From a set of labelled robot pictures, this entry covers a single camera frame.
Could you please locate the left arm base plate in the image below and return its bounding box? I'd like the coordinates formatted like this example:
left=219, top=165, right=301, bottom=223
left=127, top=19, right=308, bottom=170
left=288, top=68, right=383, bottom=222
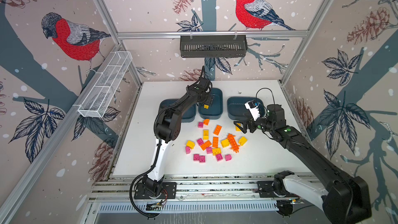
left=132, top=182, right=177, bottom=200

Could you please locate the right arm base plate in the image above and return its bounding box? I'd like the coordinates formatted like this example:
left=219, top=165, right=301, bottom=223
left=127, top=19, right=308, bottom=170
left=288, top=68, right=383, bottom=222
left=257, top=180, right=298, bottom=198

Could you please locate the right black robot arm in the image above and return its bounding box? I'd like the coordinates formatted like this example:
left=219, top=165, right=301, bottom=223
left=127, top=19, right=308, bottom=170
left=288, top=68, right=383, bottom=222
left=234, top=101, right=372, bottom=224

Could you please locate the left teal bin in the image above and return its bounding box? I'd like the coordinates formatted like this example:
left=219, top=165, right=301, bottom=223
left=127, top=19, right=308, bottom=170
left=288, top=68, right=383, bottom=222
left=159, top=99, right=197, bottom=123

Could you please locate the orange long lego diagonal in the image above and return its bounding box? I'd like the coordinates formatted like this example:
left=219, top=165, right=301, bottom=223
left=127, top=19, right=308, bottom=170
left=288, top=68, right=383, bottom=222
left=201, top=141, right=212, bottom=150

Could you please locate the black hanging wall basket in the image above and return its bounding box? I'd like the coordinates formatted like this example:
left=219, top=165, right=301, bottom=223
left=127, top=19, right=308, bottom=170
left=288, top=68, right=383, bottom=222
left=180, top=35, right=248, bottom=58

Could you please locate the white wire mesh shelf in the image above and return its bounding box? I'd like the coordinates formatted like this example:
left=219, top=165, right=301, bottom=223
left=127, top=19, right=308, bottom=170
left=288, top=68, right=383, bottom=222
left=78, top=51, right=132, bottom=118

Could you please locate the orange long lego upper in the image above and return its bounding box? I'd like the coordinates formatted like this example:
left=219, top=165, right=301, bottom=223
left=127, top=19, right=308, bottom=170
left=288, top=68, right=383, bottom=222
left=213, top=125, right=222, bottom=135

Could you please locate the right teal bin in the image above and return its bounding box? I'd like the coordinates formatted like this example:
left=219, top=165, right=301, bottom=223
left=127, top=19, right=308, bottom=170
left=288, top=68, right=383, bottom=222
left=227, top=96, right=256, bottom=120

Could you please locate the middle teal bin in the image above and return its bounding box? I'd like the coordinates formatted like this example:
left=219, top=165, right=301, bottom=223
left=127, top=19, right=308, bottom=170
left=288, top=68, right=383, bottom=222
left=198, top=88, right=223, bottom=120

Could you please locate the pink lego bottom left pair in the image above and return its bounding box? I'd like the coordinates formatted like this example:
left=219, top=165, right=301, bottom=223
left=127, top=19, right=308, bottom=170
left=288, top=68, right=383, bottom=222
left=199, top=156, right=206, bottom=163

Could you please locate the teal bin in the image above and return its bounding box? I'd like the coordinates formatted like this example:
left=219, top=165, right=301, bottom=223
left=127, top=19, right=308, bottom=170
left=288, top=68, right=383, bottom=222
left=198, top=88, right=223, bottom=120
left=159, top=99, right=197, bottom=123
left=227, top=96, right=256, bottom=120

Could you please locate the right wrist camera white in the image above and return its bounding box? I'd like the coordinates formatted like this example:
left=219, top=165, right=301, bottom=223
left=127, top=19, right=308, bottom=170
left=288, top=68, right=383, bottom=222
left=245, top=100, right=262, bottom=121

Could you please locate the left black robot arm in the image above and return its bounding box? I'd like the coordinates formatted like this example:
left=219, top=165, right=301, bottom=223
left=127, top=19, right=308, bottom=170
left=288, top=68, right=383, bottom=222
left=129, top=66, right=213, bottom=219

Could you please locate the orange fence lego piece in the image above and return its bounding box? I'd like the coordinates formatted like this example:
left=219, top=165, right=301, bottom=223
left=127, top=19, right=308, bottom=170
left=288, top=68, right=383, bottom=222
left=227, top=133, right=239, bottom=153

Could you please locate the orange long lego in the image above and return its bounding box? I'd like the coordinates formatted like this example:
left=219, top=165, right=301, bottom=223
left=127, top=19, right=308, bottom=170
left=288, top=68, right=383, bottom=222
left=212, top=136, right=219, bottom=148
left=213, top=125, right=222, bottom=135

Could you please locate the orange long lego centre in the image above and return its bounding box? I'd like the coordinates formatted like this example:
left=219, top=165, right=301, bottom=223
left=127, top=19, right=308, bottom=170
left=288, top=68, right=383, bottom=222
left=212, top=136, right=219, bottom=148

